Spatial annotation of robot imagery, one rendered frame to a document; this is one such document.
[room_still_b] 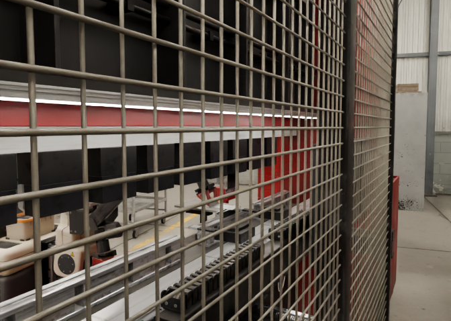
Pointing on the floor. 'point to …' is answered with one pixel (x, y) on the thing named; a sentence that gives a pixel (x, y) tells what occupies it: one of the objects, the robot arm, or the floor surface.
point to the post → (345, 242)
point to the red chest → (394, 232)
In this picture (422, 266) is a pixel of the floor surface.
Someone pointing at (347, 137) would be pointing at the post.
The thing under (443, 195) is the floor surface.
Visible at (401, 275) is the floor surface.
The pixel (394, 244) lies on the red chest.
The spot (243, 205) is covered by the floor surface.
